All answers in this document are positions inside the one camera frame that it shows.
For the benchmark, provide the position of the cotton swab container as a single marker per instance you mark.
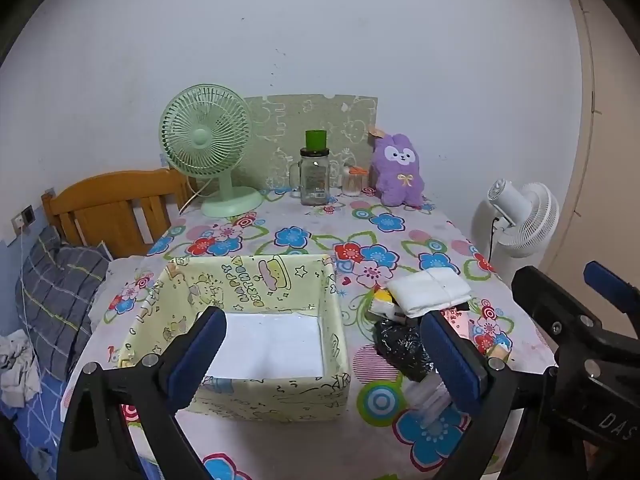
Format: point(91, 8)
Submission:
point(354, 182)

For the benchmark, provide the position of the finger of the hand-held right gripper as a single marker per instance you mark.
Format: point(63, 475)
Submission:
point(607, 280)
point(550, 295)

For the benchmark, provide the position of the wooden headboard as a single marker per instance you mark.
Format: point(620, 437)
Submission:
point(115, 205)

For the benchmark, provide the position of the green patterned board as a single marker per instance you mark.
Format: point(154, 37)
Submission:
point(295, 115)

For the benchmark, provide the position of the wall socket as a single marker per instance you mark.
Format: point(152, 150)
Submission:
point(24, 217)

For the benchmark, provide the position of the purple plush toy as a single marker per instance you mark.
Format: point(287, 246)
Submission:
point(397, 170)

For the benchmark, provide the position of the yellow cartoon fabric storage box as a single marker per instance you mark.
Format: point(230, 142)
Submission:
point(280, 280)

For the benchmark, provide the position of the white folded cloth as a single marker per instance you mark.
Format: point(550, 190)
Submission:
point(430, 290)

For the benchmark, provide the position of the blue bed sheet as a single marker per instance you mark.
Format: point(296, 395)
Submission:
point(35, 435)

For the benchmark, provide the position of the yellow tissue pack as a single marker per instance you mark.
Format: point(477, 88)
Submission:
point(384, 300)

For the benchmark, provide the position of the grey plaid pillow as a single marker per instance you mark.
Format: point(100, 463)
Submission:
point(55, 295)

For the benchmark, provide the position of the green desk fan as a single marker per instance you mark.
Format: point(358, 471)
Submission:
point(205, 132)

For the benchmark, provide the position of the beige door frame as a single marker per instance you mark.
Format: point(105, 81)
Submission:
point(605, 135)

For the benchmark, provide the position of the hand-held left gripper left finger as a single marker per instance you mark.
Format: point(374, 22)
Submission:
point(192, 360)

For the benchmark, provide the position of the clear plastic packet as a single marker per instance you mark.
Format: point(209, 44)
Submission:
point(430, 400)

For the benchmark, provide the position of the pink wet wipes pack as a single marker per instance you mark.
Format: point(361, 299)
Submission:
point(462, 322)

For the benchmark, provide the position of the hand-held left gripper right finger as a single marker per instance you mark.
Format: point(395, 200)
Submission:
point(452, 360)

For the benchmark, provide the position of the white standing fan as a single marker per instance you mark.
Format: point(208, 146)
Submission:
point(530, 215)

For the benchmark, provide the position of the glass jar mug green lid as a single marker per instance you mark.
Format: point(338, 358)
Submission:
point(314, 175)

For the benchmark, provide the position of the black plastic bag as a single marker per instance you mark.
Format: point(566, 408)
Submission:
point(400, 345)

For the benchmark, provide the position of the grey crumpled cloth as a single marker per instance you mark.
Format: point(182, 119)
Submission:
point(17, 370)

